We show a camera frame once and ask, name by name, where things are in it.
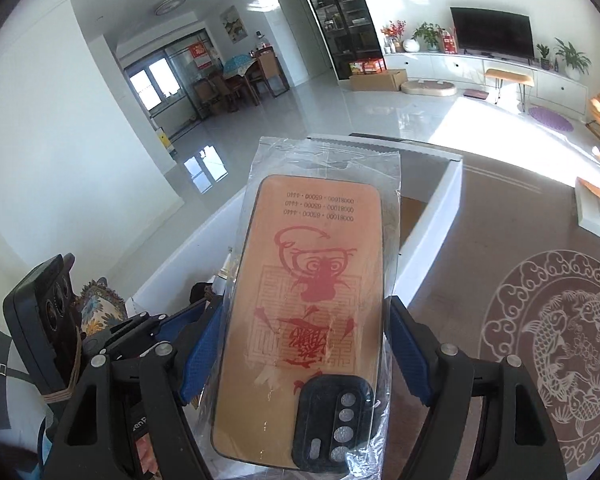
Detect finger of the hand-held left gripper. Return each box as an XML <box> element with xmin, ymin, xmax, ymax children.
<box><xmin>82</xmin><ymin>300</ymin><xmax>215</xmax><ymax>361</ymax></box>

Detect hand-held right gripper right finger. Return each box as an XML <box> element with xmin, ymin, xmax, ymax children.
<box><xmin>387</xmin><ymin>296</ymin><xmax>568</xmax><ymax>480</ymax></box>

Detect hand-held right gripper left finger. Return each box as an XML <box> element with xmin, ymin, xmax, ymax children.
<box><xmin>42</xmin><ymin>295</ymin><xmax>226</xmax><ymax>480</ymax></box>

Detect orange phone case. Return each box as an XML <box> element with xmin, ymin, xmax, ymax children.
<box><xmin>200</xmin><ymin>136</ymin><xmax>403</xmax><ymax>480</ymax></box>

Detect large white storage box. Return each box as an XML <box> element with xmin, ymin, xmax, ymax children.
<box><xmin>125</xmin><ymin>132</ymin><xmax>465</xmax><ymax>321</ymax></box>

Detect black phone case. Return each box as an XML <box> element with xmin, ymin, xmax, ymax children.
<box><xmin>2</xmin><ymin>253</ymin><xmax>88</xmax><ymax>403</ymax></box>

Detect floral cushion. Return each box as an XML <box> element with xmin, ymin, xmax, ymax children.
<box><xmin>75</xmin><ymin>280</ymin><xmax>128</xmax><ymax>338</ymax></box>

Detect glass balcony door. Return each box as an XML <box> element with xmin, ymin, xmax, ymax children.
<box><xmin>122</xmin><ymin>30</ymin><xmax>221</xmax><ymax>133</ymax></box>

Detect oval beige floor pad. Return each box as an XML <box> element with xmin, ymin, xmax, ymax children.
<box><xmin>400</xmin><ymin>79</ymin><xmax>458</xmax><ymax>97</ymax></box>

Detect dining table with teal cloth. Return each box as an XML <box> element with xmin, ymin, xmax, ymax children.
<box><xmin>222</xmin><ymin>55</ymin><xmax>261</xmax><ymax>81</ymax></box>

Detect brown cardboard box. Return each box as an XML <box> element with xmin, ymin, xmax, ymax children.
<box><xmin>349</xmin><ymin>69</ymin><xmax>408</xmax><ymax>92</ymax></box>

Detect red door poster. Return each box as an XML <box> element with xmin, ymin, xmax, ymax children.
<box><xmin>187</xmin><ymin>42</ymin><xmax>213</xmax><ymax>70</ymax></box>

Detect wooden dining chair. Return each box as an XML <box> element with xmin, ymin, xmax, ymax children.
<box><xmin>256</xmin><ymin>51</ymin><xmax>291</xmax><ymax>99</ymax></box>

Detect round purple mat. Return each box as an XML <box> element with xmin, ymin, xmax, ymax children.
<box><xmin>528</xmin><ymin>106</ymin><xmax>573</xmax><ymax>133</ymax></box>

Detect red gift boxes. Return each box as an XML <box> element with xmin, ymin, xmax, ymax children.
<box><xmin>349</xmin><ymin>57</ymin><xmax>387</xmax><ymax>76</ymax></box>

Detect white television cabinet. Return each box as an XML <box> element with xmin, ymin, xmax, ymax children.
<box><xmin>382</xmin><ymin>50</ymin><xmax>590</xmax><ymax>111</ymax></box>

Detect wooden stool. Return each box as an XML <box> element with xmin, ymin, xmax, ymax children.
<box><xmin>484</xmin><ymin>67</ymin><xmax>536</xmax><ymax>111</ymax></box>

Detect bushy potted green plant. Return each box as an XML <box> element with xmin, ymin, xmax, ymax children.
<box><xmin>412</xmin><ymin>21</ymin><xmax>445</xmax><ymax>52</ymax></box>

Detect red flower arrangement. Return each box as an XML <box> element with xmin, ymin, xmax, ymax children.
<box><xmin>381</xmin><ymin>20</ymin><xmax>407</xmax><ymax>53</ymax></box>

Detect black television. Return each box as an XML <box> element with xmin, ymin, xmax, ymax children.
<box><xmin>450</xmin><ymin>6</ymin><xmax>536</xmax><ymax>59</ymax></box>

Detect large potted green plant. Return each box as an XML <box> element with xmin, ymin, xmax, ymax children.
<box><xmin>554</xmin><ymin>37</ymin><xmax>592</xmax><ymax>80</ymax></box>

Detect black glass display cabinet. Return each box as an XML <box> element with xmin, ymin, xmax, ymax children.
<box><xmin>290</xmin><ymin>0</ymin><xmax>386</xmax><ymax>81</ymax></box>

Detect framed wall painting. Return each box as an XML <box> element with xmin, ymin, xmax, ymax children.
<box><xmin>220</xmin><ymin>6</ymin><xmax>248</xmax><ymax>43</ymax></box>

